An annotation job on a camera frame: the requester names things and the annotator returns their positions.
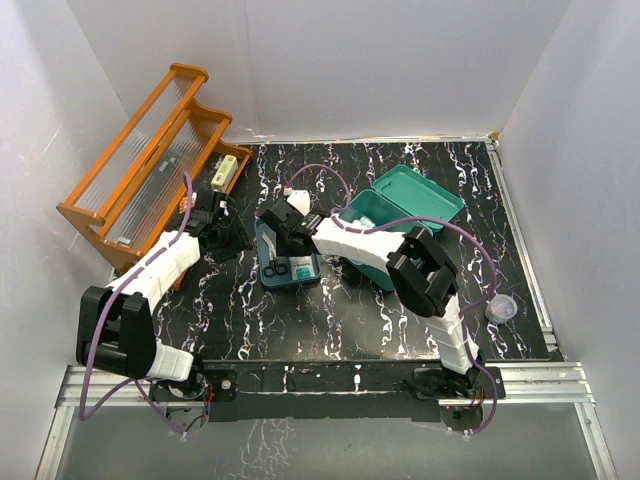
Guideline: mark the teal white sachet packet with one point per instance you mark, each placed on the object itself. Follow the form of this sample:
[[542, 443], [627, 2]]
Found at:
[[302, 268]]

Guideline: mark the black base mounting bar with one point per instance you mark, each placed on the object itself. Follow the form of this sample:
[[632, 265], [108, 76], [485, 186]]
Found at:
[[351, 389]]

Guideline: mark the teal medicine kit box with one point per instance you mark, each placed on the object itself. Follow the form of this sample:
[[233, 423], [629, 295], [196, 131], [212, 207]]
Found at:
[[402, 192]]

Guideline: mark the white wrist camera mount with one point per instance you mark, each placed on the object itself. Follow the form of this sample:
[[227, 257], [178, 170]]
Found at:
[[185, 202], [298, 198]]

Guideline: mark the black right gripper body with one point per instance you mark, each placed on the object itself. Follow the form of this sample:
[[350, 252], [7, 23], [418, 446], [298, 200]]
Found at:
[[285, 249]]

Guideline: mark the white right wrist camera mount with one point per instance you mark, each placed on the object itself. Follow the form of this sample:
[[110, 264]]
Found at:
[[298, 198]]

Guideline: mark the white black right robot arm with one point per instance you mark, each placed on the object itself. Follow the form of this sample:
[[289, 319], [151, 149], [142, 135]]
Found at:
[[423, 276]]

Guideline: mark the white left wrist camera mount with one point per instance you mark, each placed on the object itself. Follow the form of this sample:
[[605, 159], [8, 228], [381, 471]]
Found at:
[[185, 202]]

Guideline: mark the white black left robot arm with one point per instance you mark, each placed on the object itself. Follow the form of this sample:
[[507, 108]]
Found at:
[[115, 331]]

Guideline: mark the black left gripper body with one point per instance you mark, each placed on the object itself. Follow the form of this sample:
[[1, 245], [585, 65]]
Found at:
[[231, 238]]

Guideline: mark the dark teal divided tray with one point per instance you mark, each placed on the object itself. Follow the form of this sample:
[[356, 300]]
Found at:
[[278, 282]]

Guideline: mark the yellow white small box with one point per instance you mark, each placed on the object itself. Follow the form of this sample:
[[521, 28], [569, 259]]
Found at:
[[226, 170]]

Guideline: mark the aluminium frame rail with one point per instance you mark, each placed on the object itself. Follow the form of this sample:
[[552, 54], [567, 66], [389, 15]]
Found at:
[[333, 420]]

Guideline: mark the black handled scissors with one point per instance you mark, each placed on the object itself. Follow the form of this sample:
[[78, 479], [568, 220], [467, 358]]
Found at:
[[273, 267]]

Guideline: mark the orange wooden shelf rack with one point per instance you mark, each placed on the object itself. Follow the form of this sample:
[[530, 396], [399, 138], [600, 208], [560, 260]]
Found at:
[[133, 190]]

